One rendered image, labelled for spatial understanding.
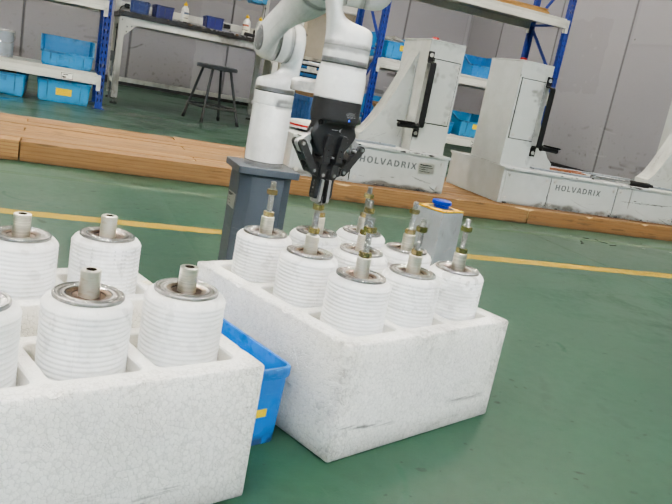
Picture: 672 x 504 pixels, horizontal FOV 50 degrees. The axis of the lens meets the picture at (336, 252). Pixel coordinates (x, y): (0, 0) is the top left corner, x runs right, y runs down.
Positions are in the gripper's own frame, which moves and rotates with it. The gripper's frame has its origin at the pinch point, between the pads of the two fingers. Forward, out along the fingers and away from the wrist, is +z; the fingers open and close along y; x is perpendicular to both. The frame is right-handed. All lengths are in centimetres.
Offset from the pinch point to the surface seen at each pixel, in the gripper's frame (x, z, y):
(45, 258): 2.9, 12.1, -39.7
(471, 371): -16.9, 25.8, 25.3
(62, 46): 509, -2, 106
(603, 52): 391, -98, 630
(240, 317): 4.1, 22.5, -8.2
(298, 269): -3.0, 12.1, -3.7
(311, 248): -1.1, 9.2, -0.6
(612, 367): -8, 35, 87
